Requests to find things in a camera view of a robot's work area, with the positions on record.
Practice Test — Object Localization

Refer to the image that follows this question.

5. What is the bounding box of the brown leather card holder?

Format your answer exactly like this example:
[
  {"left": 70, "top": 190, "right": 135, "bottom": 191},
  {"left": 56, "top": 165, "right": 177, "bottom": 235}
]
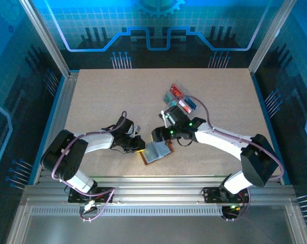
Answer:
[{"left": 139, "top": 140, "right": 175, "bottom": 166}]

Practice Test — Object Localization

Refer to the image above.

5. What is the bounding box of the clear plastic card tray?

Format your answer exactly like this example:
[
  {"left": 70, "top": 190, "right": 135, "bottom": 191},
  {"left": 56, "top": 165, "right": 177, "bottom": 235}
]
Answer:
[{"left": 162, "top": 82, "right": 199, "bottom": 114}]

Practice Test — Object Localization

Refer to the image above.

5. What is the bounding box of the white and red credit card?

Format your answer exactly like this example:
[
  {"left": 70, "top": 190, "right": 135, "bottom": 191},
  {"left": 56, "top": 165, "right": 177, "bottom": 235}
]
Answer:
[{"left": 178, "top": 100, "right": 193, "bottom": 113}]

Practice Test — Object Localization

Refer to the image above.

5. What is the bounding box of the blue credit card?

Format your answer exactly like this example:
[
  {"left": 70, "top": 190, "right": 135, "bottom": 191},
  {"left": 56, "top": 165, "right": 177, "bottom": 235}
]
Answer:
[{"left": 186, "top": 96, "right": 198, "bottom": 109}]

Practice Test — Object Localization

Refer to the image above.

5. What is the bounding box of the slotted metal strip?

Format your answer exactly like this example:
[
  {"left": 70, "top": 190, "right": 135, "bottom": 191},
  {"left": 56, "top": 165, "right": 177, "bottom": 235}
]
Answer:
[{"left": 31, "top": 207, "right": 223, "bottom": 217}]

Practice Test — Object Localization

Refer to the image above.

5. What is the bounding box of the grey metal base panel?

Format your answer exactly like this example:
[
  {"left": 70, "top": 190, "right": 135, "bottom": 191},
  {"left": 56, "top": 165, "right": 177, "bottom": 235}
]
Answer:
[{"left": 7, "top": 203, "right": 307, "bottom": 244}]

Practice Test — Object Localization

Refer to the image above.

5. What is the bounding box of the lit control board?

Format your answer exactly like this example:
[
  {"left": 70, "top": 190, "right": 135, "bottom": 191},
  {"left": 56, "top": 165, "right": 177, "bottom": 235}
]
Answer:
[{"left": 228, "top": 203, "right": 245, "bottom": 213}]

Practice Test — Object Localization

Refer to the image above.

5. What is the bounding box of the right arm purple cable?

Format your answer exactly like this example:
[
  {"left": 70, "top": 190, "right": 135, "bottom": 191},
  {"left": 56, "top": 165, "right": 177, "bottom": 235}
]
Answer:
[{"left": 164, "top": 95, "right": 286, "bottom": 222}]

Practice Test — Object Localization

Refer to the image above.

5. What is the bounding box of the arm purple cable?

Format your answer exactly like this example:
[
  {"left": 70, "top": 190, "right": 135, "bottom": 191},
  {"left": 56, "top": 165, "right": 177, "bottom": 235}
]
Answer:
[
  {"left": 51, "top": 110, "right": 128, "bottom": 223},
  {"left": 164, "top": 95, "right": 286, "bottom": 222}
]

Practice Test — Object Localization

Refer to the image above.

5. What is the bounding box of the aluminium front rail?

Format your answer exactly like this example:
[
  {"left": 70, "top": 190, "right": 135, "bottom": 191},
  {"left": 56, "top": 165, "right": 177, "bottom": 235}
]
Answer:
[{"left": 20, "top": 174, "right": 298, "bottom": 206}]

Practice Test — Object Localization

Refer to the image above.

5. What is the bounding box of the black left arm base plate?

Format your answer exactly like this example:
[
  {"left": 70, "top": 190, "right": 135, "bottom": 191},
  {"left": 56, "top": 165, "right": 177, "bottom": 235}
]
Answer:
[{"left": 68, "top": 187, "right": 115, "bottom": 204}]

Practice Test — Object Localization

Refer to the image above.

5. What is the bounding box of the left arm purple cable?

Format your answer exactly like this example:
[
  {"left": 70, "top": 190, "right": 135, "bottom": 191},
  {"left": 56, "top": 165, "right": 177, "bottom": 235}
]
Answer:
[{"left": 51, "top": 110, "right": 128, "bottom": 223}]

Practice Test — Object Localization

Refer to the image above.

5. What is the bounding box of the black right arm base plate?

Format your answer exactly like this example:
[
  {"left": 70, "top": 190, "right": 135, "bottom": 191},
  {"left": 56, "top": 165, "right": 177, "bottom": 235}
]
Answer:
[{"left": 202, "top": 187, "right": 253, "bottom": 204}]

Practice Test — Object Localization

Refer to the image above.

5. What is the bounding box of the white cable connector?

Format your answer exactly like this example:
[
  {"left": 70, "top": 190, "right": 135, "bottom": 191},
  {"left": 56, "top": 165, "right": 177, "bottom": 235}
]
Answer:
[{"left": 83, "top": 200, "right": 98, "bottom": 212}]

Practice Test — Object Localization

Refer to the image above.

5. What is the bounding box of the aluminium side rail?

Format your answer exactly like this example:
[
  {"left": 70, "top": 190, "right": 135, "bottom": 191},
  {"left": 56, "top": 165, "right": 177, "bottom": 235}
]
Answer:
[{"left": 33, "top": 70, "right": 80, "bottom": 185}]

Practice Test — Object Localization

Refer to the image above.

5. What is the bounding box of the aluminium frame post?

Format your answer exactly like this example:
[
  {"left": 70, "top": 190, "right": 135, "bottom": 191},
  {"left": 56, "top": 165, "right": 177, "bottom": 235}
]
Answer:
[
  {"left": 248, "top": 0, "right": 298, "bottom": 75},
  {"left": 18, "top": 0, "right": 72, "bottom": 77}
]

